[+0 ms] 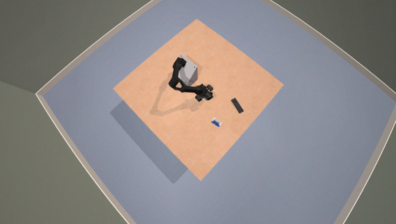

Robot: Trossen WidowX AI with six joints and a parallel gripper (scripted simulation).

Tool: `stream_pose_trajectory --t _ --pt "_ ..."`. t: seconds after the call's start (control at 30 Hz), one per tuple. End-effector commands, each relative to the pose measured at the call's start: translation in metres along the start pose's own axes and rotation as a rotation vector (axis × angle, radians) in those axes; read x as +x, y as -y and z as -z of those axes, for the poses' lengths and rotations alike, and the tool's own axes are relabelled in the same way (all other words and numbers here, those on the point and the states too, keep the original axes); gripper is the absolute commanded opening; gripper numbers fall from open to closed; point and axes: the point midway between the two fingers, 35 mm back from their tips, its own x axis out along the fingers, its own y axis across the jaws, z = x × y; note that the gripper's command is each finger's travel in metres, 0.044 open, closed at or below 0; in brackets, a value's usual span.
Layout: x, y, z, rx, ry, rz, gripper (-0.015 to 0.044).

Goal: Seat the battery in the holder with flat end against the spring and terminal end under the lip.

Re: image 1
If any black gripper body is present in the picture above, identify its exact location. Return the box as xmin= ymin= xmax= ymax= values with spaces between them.
xmin=195 ymin=85 xmax=213 ymax=102

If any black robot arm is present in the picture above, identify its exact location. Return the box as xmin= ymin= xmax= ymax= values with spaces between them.
xmin=169 ymin=57 xmax=213 ymax=100

